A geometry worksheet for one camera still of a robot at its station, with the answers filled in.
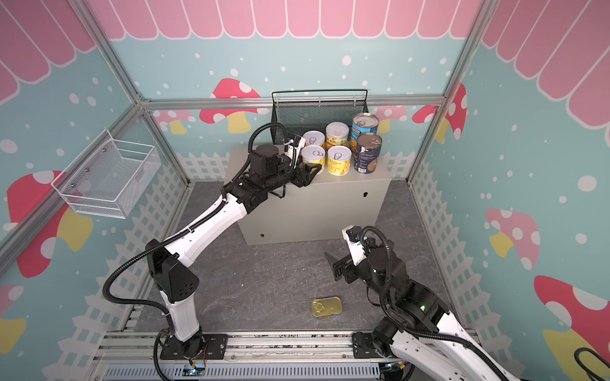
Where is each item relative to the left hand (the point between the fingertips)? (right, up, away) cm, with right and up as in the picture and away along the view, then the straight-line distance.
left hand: (311, 165), depth 75 cm
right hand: (+8, -24, -9) cm, 27 cm away
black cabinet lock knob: (+18, -9, +3) cm, 20 cm away
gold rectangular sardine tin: (+4, -46, +2) cm, 47 cm away
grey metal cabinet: (+2, -15, +16) cm, 22 cm away
